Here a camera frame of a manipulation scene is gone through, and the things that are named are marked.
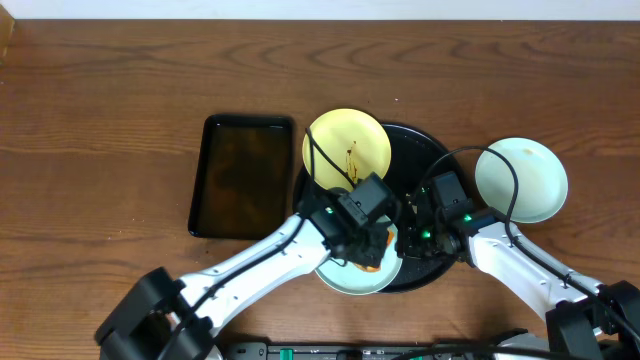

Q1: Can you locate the green and orange sponge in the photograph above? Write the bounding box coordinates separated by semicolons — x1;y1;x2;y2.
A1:
351;229;394;273

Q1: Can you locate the light blue plate front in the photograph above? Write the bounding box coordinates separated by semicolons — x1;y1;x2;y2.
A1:
315;224;403;296

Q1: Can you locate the light blue plate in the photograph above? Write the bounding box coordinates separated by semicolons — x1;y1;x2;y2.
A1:
475;137;569;224
315;224;403;296

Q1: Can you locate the yellow plate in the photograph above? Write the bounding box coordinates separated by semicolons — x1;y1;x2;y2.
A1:
302;109;392;191

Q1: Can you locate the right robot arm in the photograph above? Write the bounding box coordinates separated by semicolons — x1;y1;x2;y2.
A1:
407;187;639;359

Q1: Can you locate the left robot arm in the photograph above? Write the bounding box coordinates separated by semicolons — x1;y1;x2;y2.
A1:
94;213;331;360

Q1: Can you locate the black round tray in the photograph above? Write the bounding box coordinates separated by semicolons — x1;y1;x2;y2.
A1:
294;123;466;293

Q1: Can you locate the black rectangular water tray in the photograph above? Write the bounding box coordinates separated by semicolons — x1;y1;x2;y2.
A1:
187;114;294;240

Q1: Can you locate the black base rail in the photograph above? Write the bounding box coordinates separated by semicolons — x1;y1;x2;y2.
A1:
221;334;549;360

